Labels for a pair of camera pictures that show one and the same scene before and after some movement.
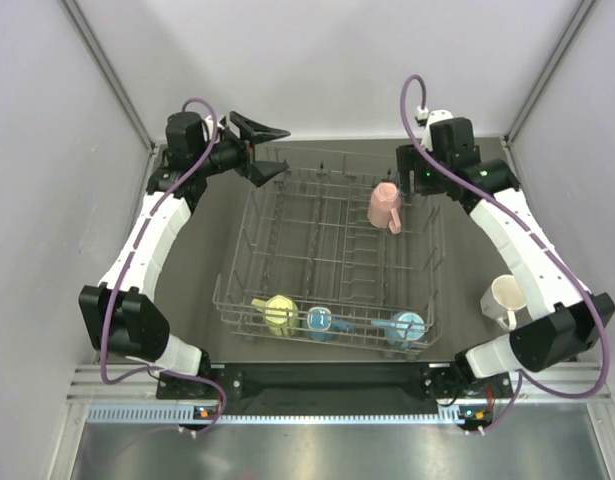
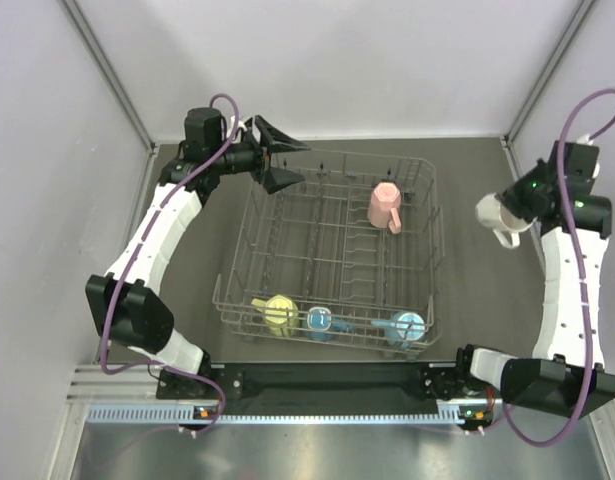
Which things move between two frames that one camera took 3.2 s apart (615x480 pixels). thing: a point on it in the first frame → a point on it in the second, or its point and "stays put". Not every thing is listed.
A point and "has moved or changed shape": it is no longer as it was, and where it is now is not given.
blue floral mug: (320, 324) stays put
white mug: (502, 299) has moved or changed shape
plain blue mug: (403, 330) stays put
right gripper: (412, 157) → (511, 195)
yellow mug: (281, 315) stays put
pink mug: (384, 207) stays put
